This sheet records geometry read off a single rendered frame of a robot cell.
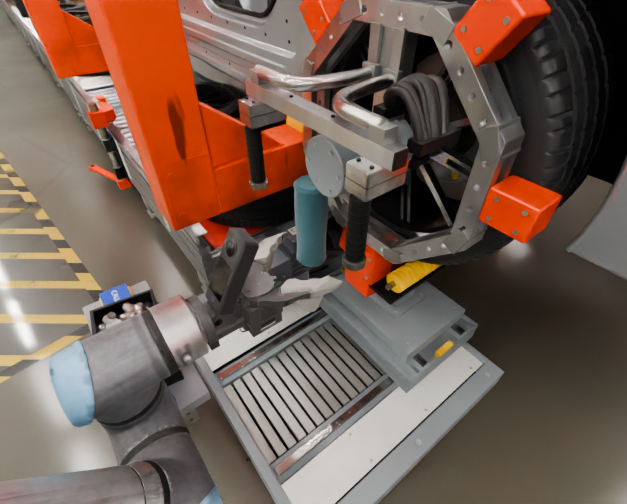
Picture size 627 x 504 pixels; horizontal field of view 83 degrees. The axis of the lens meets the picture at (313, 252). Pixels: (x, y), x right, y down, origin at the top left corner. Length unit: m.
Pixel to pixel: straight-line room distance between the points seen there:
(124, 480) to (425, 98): 0.60
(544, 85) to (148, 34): 0.79
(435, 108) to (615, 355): 1.43
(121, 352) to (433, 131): 0.51
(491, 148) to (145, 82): 0.76
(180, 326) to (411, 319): 0.93
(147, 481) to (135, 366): 0.12
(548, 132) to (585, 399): 1.12
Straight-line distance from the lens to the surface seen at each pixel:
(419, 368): 1.25
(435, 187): 0.89
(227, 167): 1.14
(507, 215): 0.69
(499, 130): 0.65
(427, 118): 0.58
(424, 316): 1.30
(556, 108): 0.71
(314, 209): 0.90
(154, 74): 1.00
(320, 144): 0.73
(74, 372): 0.49
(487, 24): 0.65
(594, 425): 1.60
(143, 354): 0.48
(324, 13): 0.89
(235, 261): 0.46
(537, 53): 0.71
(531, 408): 1.52
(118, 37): 0.97
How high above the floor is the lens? 1.21
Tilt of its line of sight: 42 degrees down
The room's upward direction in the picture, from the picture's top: straight up
